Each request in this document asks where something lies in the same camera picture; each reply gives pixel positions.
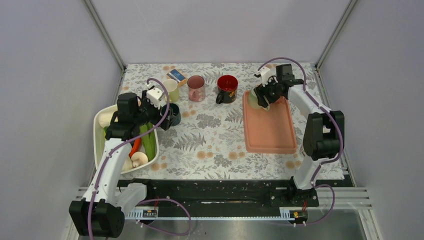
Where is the salmon pink plastic tray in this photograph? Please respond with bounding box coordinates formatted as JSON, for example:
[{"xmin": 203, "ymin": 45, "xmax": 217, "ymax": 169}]
[{"xmin": 242, "ymin": 91, "xmax": 297, "ymax": 154}]

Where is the yellow sponge blue label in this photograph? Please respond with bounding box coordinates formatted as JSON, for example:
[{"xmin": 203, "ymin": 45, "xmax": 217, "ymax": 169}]
[{"xmin": 166, "ymin": 68, "xmax": 188, "ymax": 87}]

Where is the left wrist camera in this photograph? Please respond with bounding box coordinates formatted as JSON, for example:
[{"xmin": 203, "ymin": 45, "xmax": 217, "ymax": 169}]
[{"xmin": 146, "ymin": 83, "xmax": 165, "ymax": 109}]

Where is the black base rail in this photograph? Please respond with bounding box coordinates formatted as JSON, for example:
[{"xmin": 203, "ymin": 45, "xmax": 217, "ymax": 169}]
[{"xmin": 117, "ymin": 178, "xmax": 320, "ymax": 208}]

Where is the dark green mug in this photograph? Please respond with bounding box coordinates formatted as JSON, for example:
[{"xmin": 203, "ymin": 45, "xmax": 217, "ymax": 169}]
[{"xmin": 160, "ymin": 103, "xmax": 181, "ymax": 131}]

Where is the black skull pattern mug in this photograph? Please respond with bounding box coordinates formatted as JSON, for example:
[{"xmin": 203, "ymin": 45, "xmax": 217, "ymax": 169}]
[{"xmin": 215, "ymin": 75, "xmax": 238, "ymax": 105}]

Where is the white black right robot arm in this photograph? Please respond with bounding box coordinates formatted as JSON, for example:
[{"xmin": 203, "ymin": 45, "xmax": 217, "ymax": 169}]
[{"xmin": 249, "ymin": 64, "xmax": 345, "ymax": 206}]

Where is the yellow green faceted mug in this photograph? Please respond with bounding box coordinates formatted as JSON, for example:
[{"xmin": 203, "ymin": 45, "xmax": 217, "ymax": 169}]
[{"xmin": 162, "ymin": 79, "xmax": 180, "ymax": 103}]

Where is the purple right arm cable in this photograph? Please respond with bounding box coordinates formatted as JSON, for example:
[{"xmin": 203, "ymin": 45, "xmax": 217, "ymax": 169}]
[{"xmin": 257, "ymin": 57, "xmax": 345, "ymax": 228}]

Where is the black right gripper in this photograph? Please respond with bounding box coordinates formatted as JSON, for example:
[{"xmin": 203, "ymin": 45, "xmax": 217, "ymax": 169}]
[{"xmin": 254, "ymin": 75, "xmax": 283, "ymax": 109}]

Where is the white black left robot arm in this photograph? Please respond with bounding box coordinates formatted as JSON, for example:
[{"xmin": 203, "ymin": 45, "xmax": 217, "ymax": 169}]
[{"xmin": 69, "ymin": 88, "xmax": 170, "ymax": 239}]

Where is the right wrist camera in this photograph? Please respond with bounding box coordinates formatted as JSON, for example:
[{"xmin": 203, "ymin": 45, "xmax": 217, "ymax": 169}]
[{"xmin": 254, "ymin": 66, "xmax": 273, "ymax": 87}]

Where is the pink patterned mug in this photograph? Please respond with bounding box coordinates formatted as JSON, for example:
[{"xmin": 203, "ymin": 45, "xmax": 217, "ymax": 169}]
[{"xmin": 187, "ymin": 75, "xmax": 206, "ymax": 102}]

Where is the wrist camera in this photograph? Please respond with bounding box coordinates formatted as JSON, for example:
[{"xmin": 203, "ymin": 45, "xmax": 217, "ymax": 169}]
[
  {"xmin": 254, "ymin": 66, "xmax": 273, "ymax": 87},
  {"xmin": 146, "ymin": 83, "xmax": 165, "ymax": 109}
]

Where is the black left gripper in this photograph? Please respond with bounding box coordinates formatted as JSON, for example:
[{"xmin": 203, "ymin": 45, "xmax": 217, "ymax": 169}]
[{"xmin": 134, "ymin": 90, "xmax": 177, "ymax": 130}]

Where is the light green mug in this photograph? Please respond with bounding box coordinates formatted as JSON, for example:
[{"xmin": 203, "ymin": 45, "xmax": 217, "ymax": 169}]
[{"xmin": 248, "ymin": 88, "xmax": 263, "ymax": 109}]

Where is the yellow white cabbage toy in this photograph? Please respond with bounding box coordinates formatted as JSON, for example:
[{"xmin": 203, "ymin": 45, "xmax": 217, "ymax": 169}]
[{"xmin": 97, "ymin": 111, "xmax": 114, "ymax": 128}]

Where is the white vegetable basin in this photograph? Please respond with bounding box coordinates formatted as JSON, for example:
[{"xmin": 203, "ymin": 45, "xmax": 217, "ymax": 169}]
[{"xmin": 93, "ymin": 104, "xmax": 160, "ymax": 175}]

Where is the white mushroom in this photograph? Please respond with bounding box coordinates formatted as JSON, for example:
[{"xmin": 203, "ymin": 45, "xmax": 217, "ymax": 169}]
[{"xmin": 121, "ymin": 151, "xmax": 149, "ymax": 172}]

